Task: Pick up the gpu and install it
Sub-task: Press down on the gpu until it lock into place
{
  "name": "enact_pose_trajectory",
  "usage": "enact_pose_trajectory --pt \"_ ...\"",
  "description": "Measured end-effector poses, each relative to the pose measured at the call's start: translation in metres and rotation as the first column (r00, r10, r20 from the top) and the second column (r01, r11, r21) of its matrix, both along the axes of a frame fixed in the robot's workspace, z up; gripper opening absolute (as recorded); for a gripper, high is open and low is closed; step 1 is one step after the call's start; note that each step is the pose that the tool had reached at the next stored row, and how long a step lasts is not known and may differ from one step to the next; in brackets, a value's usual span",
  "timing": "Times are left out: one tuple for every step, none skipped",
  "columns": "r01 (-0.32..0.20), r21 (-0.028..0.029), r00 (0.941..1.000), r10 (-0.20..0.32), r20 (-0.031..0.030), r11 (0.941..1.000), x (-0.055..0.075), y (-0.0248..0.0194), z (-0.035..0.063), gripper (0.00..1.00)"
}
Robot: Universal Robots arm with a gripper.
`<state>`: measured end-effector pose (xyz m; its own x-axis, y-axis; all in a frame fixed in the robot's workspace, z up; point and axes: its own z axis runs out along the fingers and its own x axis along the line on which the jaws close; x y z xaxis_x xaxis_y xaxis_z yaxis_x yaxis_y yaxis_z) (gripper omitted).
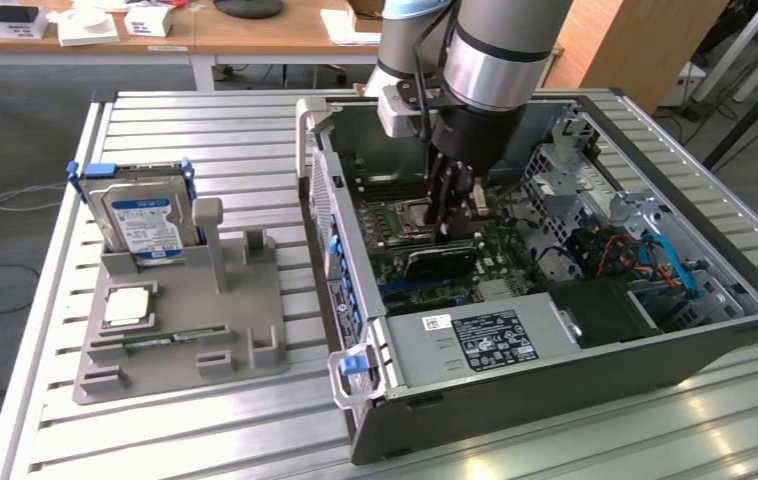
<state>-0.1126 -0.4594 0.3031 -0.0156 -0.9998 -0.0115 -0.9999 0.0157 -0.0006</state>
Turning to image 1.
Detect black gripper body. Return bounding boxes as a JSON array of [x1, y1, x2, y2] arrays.
[[429, 104, 525, 179]]

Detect graphics card with black cooler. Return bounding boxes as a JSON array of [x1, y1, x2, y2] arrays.
[[403, 243, 482, 282]]

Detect green motherboard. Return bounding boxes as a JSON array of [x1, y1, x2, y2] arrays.
[[351, 169, 548, 319]]

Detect perforated metal disk bay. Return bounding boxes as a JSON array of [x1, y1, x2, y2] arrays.
[[525, 113, 628, 241]]

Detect silver chipset heatsink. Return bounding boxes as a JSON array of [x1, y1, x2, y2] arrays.
[[477, 280, 522, 302]]

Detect blue card retainer clips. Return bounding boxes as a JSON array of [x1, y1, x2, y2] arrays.
[[325, 232, 363, 326]]

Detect blue expansion slot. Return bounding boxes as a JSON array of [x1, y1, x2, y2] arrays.
[[378, 278, 455, 297]]

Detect wooden cabinet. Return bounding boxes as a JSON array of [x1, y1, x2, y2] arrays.
[[542, 0, 732, 114]]

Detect stack of white papers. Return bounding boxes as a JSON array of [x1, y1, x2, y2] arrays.
[[322, 7, 382, 47]]

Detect grey power supply unit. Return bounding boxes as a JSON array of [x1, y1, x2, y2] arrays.
[[373, 292, 585, 396]]

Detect black plastic shroud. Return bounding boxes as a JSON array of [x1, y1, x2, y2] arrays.
[[548, 278, 662, 350]]

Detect brown cardboard box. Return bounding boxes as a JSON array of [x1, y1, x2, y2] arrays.
[[345, 0, 387, 21]]

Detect white box with red dot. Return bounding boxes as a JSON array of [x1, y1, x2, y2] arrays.
[[657, 62, 709, 109]]

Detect grey parts rack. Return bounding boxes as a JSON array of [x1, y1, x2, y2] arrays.
[[71, 197, 291, 406]]

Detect black metal pole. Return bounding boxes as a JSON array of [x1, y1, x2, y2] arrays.
[[702, 47, 758, 170]]

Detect black open PC case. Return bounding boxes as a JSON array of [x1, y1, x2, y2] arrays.
[[293, 88, 758, 466]]

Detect black round object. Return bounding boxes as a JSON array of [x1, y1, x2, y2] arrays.
[[213, 0, 285, 20]]

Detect hard disk in blue caddy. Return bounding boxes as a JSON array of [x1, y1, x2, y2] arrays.
[[64, 158, 195, 266]]

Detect white printed carton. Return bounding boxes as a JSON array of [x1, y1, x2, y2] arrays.
[[123, 3, 175, 39]]

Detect white round device on box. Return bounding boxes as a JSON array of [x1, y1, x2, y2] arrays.
[[48, 7, 121, 47]]

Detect white box with black lid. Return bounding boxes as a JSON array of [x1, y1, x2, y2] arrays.
[[0, 2, 51, 40]]

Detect metal CPU socket frame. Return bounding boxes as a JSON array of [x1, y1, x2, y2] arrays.
[[393, 197, 434, 239]]

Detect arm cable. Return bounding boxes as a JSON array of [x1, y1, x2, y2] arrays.
[[410, 4, 462, 146]]

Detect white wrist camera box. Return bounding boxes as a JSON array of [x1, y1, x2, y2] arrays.
[[378, 82, 445, 139]]

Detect multicolour power wire bundle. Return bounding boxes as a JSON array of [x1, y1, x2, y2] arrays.
[[578, 227, 681, 289]]

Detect light blue data wire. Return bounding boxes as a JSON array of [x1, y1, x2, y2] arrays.
[[642, 232, 712, 301]]

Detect grey floor cable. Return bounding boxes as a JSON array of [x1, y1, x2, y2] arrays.
[[0, 180, 72, 212]]

